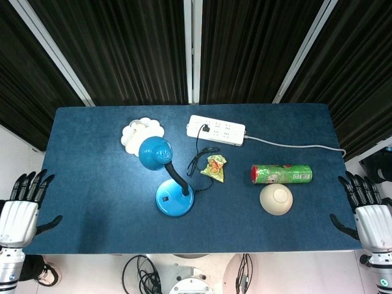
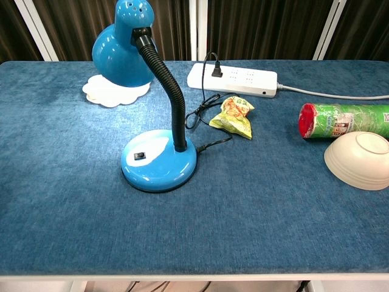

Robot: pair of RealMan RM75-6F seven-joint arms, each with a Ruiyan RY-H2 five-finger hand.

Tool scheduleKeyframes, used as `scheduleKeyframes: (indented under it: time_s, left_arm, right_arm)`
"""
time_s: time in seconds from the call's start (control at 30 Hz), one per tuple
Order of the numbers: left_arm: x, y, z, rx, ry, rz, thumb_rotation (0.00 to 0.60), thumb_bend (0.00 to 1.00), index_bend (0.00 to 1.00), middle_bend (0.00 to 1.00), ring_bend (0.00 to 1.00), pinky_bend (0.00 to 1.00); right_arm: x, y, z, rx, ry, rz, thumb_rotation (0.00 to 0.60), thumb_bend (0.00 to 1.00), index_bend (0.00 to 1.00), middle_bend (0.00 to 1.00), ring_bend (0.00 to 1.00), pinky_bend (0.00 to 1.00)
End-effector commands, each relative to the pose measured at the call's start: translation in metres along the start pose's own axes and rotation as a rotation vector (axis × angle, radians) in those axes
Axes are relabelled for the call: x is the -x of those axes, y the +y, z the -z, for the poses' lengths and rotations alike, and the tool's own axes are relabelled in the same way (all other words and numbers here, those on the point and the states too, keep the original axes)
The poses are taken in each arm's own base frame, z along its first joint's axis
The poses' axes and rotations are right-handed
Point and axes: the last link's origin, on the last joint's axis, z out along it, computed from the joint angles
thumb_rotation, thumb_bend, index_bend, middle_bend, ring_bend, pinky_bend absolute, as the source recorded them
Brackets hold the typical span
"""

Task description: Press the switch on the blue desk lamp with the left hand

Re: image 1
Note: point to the white flower shaped plate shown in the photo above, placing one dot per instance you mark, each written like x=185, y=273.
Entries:
x=134, y=136

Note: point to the blue table cloth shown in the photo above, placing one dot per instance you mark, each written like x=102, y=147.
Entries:
x=92, y=183

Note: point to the white frame post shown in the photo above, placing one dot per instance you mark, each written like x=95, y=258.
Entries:
x=193, y=52
x=306, y=49
x=52, y=52

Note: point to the black equipment beside table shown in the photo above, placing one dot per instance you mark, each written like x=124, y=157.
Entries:
x=376, y=167

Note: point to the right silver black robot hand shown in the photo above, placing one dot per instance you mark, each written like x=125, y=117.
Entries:
x=375, y=223

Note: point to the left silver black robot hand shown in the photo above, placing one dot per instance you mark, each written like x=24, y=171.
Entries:
x=18, y=220

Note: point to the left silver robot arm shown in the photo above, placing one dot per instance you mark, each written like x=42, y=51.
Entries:
x=9, y=269

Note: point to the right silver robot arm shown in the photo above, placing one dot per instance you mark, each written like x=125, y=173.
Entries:
x=382, y=272

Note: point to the black trouser leg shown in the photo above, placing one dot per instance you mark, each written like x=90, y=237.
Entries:
x=30, y=266

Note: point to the yellow green snack bag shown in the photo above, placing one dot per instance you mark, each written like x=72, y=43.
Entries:
x=214, y=168

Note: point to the black curtain panel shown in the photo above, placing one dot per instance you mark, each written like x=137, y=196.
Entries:
x=21, y=92
x=358, y=76
x=251, y=52
x=122, y=52

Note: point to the blue gooseneck desk lamp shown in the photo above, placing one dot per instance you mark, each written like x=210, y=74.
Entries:
x=174, y=200

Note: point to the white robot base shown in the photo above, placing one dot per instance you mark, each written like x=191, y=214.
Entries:
x=190, y=281

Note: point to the green chips can red lid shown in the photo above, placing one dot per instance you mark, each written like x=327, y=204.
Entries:
x=281, y=174

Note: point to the white power strip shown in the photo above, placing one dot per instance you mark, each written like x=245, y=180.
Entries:
x=225, y=134

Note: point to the beige upturned bowl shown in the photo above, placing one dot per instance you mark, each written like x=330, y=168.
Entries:
x=276, y=199

